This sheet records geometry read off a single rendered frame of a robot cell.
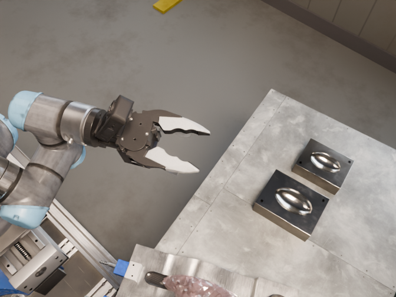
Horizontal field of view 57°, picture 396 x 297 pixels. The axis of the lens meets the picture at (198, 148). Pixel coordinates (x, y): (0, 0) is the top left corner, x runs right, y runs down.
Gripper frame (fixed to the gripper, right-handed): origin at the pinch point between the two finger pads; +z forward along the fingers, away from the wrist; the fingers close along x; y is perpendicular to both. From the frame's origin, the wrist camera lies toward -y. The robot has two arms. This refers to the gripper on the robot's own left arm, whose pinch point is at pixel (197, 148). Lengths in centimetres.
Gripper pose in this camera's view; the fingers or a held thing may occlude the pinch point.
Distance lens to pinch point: 61.4
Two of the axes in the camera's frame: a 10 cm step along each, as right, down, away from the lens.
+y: 0.4, 3.9, 9.2
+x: -2.7, 8.9, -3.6
